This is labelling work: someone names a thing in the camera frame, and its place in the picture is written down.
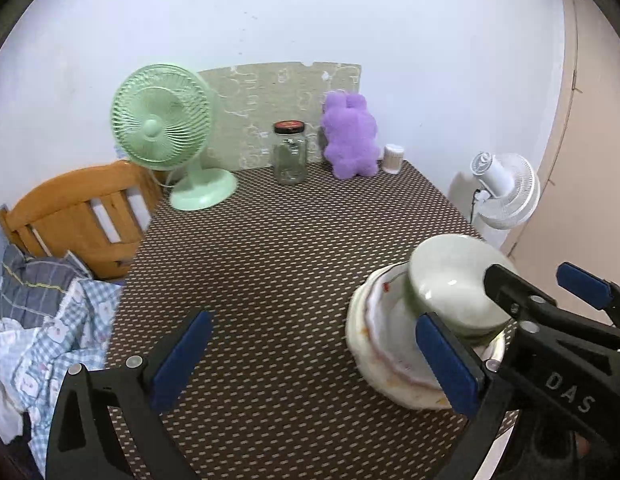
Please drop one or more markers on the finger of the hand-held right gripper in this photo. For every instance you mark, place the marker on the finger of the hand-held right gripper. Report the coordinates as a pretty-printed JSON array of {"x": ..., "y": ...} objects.
[
  {"x": 510, "y": 290},
  {"x": 582, "y": 285}
]

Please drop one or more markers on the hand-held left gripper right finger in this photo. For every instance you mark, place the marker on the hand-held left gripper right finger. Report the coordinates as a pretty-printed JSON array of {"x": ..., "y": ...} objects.
[{"x": 447, "y": 360}]

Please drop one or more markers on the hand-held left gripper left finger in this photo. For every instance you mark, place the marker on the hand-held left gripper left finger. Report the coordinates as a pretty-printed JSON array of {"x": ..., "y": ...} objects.
[{"x": 182, "y": 355}]

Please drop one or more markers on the small white red-print plate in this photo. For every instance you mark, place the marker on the small white red-print plate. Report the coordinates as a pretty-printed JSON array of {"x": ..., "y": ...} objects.
[{"x": 390, "y": 330}]

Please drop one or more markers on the scalloped yellow floral plate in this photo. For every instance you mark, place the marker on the scalloped yellow floral plate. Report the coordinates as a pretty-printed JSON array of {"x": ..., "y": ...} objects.
[{"x": 371, "y": 355}]

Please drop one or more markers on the large round yellow floral plate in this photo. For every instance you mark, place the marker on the large round yellow floral plate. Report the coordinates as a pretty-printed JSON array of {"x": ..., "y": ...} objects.
[{"x": 353, "y": 332}]

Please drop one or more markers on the white clip fan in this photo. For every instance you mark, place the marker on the white clip fan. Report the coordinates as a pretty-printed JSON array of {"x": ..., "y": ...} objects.
[{"x": 510, "y": 190}]

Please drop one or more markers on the blue checked printed blanket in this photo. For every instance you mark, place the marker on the blue checked printed blanket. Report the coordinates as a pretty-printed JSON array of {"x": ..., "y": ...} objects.
[{"x": 65, "y": 330}]

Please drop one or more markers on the brown dotted tablecloth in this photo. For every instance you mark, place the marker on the brown dotted tablecloth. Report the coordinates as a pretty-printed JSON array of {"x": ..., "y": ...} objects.
[{"x": 270, "y": 270}]

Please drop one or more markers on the beige door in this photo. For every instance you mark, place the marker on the beige door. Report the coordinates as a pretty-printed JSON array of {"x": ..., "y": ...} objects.
[{"x": 590, "y": 160}]

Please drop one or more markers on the grey plaid pillow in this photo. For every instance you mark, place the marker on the grey plaid pillow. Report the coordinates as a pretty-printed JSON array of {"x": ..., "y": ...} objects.
[{"x": 30, "y": 280}]

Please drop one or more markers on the toothpick holder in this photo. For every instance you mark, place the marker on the toothpick holder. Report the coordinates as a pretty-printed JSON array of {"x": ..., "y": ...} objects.
[{"x": 393, "y": 157}]

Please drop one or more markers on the wooden chair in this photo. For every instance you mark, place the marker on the wooden chair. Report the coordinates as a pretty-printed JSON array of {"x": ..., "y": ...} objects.
[{"x": 65, "y": 210}]

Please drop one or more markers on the white cloth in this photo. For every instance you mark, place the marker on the white cloth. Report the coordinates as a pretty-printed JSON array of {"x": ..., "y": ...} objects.
[{"x": 0, "y": 405}]

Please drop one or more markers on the purple plush toy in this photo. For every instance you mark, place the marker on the purple plush toy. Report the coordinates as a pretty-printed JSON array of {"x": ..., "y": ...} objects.
[{"x": 350, "y": 135}]

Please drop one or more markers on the glass jar with red lid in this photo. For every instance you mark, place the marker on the glass jar with red lid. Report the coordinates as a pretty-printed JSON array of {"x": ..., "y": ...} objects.
[{"x": 290, "y": 157}]

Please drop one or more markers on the green desk fan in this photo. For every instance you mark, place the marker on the green desk fan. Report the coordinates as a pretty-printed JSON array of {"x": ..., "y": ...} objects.
[{"x": 155, "y": 125}]

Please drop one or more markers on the olive patterned wall panel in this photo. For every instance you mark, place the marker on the olive patterned wall panel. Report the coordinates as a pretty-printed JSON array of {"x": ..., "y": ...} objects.
[{"x": 270, "y": 105}]

